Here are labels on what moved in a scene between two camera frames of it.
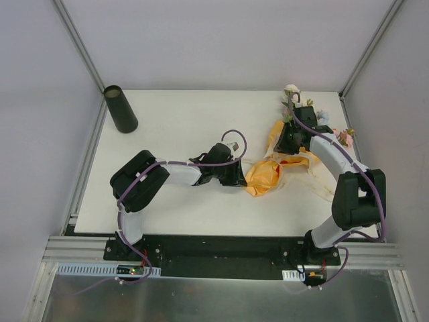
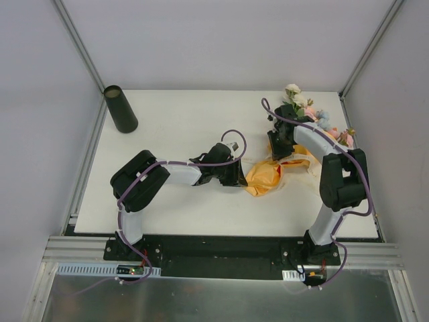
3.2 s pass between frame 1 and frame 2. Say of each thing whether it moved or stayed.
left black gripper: stayed
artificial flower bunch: stayed
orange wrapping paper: stayed
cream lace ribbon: moved
